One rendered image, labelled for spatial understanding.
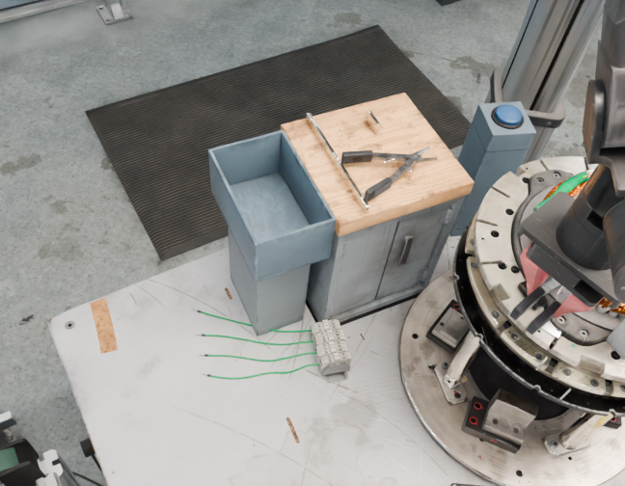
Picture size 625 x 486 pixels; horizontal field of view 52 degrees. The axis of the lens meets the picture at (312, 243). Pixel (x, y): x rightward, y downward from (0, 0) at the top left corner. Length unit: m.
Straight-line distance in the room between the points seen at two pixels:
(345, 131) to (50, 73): 1.97
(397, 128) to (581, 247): 0.43
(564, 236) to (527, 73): 0.66
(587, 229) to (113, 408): 0.70
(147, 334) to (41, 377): 0.93
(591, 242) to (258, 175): 0.52
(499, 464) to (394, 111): 0.52
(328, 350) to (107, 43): 2.09
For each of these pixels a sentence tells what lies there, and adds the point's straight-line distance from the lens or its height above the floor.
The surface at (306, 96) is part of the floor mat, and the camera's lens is 2.56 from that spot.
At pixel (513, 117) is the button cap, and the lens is 1.03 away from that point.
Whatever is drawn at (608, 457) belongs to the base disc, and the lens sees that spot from 1.05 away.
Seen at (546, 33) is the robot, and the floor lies 1.08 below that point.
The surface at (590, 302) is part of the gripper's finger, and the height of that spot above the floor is 1.25.
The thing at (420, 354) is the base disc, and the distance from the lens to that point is 1.02.
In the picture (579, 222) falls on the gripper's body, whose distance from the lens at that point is 0.55.
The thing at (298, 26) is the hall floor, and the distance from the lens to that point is 2.93.
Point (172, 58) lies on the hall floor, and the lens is 2.75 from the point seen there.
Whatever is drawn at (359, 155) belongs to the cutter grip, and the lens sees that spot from 0.83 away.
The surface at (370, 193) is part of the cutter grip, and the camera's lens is 0.79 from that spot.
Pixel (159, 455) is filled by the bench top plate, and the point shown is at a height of 0.78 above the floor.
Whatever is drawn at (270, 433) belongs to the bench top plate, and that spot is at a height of 0.78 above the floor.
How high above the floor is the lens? 1.68
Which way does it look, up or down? 54 degrees down
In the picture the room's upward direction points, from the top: 8 degrees clockwise
